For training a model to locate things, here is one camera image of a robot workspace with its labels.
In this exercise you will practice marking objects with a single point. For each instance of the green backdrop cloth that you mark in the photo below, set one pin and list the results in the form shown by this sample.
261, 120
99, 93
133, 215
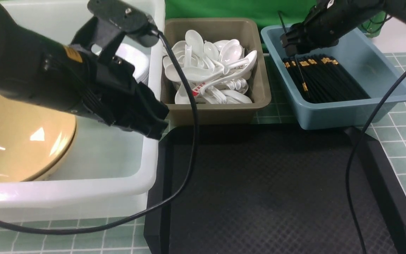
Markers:
263, 12

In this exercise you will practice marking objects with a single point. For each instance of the large white plastic tub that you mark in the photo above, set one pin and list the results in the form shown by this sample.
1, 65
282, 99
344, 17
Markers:
107, 172

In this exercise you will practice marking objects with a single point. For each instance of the black plastic serving tray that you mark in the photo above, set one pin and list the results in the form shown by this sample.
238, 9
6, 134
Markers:
274, 189

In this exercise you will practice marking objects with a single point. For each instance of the black chopstick gold band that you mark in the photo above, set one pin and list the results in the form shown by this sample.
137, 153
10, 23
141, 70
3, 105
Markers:
305, 88

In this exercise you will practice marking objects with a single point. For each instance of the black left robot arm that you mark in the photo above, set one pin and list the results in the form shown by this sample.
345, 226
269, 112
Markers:
33, 69

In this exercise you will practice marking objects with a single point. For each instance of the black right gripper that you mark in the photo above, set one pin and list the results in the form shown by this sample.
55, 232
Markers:
325, 24

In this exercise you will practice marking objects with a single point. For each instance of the tan bowl in tub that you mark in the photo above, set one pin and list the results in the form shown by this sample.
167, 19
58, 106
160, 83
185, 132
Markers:
34, 141

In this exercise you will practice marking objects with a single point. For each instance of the blue plastic bin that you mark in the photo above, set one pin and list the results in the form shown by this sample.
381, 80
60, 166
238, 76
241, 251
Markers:
360, 57

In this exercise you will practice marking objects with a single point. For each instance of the bundle of black chopsticks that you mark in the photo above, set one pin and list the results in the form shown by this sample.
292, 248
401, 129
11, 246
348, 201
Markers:
327, 80

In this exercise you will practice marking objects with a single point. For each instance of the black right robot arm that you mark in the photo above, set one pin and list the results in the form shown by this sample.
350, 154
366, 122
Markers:
394, 8

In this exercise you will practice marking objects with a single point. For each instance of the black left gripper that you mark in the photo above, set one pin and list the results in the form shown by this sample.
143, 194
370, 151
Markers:
108, 88

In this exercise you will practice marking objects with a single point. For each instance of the green checkered tablecloth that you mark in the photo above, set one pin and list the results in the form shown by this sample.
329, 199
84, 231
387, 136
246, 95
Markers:
128, 239

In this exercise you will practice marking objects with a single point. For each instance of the pile of white spoons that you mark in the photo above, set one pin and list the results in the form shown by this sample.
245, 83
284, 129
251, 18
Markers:
216, 71

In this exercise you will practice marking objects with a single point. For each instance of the stack of white dishes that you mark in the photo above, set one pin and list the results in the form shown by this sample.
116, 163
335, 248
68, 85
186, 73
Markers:
138, 59

